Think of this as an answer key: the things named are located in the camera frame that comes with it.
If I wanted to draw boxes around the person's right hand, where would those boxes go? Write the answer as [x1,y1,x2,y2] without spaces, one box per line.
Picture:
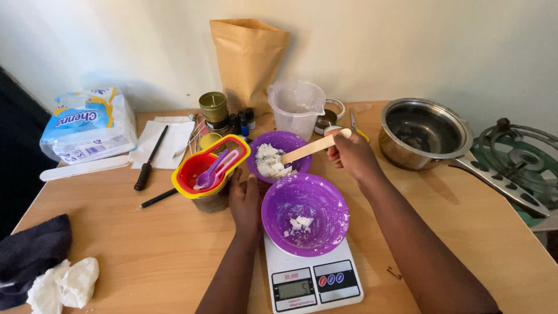
[326,129,387,184]

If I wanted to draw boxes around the person's left hand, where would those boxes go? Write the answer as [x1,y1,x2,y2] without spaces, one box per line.
[228,168,263,237]

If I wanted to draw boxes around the wooden stirring stick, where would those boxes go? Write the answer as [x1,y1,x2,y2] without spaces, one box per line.
[281,128,352,166]

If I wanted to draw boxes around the metal tin jar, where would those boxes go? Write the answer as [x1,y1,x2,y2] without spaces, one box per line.
[191,181,230,214]

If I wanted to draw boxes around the pink measuring spoon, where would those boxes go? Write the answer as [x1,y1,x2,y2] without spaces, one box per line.
[209,149,240,189]

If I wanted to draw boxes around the purple measuring spoon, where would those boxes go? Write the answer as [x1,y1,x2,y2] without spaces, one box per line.
[196,149,230,191]

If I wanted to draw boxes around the open silver tin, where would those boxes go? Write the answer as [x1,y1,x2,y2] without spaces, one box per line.
[314,108,339,135]

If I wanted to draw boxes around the heap of white wax flakes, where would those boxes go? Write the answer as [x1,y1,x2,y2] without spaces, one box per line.
[255,143,298,180]

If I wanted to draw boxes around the yellow measuring cup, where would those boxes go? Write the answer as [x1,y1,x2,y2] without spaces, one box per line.
[171,134,252,200]

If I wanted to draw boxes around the small white wax lumps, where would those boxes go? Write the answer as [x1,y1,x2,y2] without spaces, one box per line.
[284,215,315,238]

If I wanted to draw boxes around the large purple plastic bowl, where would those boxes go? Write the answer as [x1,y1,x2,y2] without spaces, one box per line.
[261,173,350,258]

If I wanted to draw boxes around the red measuring cup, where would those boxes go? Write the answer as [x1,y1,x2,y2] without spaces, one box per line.
[176,137,246,195]

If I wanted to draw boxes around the stainless steel pot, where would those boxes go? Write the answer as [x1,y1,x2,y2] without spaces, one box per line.
[378,97,552,218]

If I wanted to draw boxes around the small purple plastic bowl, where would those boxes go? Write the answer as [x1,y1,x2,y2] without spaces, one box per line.
[246,130,313,184]

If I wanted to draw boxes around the gold tin lid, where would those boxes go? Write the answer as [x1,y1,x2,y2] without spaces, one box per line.
[199,133,224,151]

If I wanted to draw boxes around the clear plastic measuring jug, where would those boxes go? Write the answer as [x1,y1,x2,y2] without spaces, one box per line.
[267,80,327,142]

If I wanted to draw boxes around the black candle tin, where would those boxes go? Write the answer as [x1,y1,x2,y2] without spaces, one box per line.
[204,115,231,137]

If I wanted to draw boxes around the black pen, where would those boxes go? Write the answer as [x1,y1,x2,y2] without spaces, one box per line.
[140,188,180,209]

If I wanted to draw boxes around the bundle of candle wicks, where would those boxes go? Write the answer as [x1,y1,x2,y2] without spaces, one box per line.
[174,113,206,158]

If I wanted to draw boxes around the white paper napkin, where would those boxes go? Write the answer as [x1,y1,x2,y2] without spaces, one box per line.
[129,119,196,170]

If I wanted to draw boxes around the gold candle tin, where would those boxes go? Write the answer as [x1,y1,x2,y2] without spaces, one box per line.
[199,91,229,123]

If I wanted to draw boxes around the white digital kitchen scale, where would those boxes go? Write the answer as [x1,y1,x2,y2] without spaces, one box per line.
[263,231,365,314]

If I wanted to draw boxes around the brown paper pouch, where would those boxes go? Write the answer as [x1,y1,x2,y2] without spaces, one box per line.
[209,18,291,118]

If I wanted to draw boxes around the green gas burner stove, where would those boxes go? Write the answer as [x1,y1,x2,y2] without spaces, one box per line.
[470,117,558,228]

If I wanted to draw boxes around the long white flat stick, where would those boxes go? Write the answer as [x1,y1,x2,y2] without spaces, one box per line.
[40,154,132,182]

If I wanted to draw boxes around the blue white tissue pack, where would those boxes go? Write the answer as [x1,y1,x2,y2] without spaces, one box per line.
[39,86,138,166]

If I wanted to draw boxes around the crumpled white tissue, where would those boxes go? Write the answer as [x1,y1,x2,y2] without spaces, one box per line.
[26,257,100,314]

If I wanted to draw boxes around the dark cloth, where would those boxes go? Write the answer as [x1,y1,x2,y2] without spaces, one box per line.
[0,213,73,311]

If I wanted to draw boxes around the dark fabric furniture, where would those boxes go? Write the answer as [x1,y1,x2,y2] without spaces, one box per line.
[0,65,59,241]

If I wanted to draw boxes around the yellow handled scissors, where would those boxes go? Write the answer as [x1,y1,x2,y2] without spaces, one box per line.
[349,108,371,143]

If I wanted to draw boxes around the black handled tool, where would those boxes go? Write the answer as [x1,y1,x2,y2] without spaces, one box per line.
[133,125,169,192]

